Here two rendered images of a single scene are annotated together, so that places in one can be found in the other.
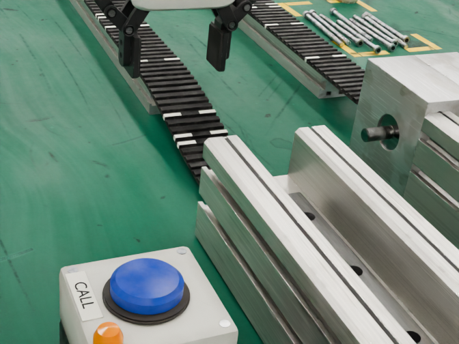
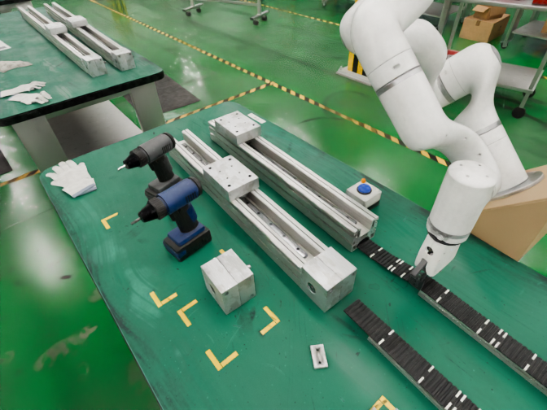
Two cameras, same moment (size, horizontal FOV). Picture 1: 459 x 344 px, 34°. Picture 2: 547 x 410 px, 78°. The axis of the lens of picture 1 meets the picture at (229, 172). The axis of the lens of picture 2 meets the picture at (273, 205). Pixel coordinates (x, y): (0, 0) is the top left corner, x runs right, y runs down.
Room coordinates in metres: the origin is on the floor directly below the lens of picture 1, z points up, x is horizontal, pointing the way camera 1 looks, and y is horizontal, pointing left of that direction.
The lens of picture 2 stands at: (1.08, -0.38, 1.54)
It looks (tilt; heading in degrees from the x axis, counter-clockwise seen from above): 42 degrees down; 171
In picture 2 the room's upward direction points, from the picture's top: 2 degrees counter-clockwise
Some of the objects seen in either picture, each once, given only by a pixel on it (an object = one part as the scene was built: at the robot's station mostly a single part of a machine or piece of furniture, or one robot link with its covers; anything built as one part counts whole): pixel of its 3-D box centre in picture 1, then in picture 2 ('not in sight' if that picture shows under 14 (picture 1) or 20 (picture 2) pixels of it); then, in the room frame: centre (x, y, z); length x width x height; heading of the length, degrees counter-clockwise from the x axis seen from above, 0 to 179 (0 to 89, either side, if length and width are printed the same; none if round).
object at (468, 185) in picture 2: not in sight; (462, 196); (0.65, 0.07, 1.09); 0.09 x 0.08 x 0.13; 120
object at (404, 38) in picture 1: (385, 26); not in sight; (0.99, -0.19, 0.78); 0.11 x 0.01 x 0.01; 25
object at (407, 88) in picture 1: (419, 125); (330, 276); (0.61, -0.16, 0.83); 0.12 x 0.09 x 0.10; 117
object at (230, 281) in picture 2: not in sight; (233, 278); (0.56, -0.41, 0.83); 0.11 x 0.10 x 0.10; 117
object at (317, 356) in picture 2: not in sight; (318, 356); (0.78, -0.24, 0.78); 0.05 x 0.03 x 0.01; 176
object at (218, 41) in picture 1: (230, 33); (415, 281); (0.68, 0.02, 0.86); 0.03 x 0.03 x 0.07; 27
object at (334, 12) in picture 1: (351, 24); not in sight; (0.98, -0.14, 0.78); 0.11 x 0.01 x 0.01; 26
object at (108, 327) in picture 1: (108, 336); not in sight; (0.28, 0.05, 0.85); 0.01 x 0.01 x 0.01
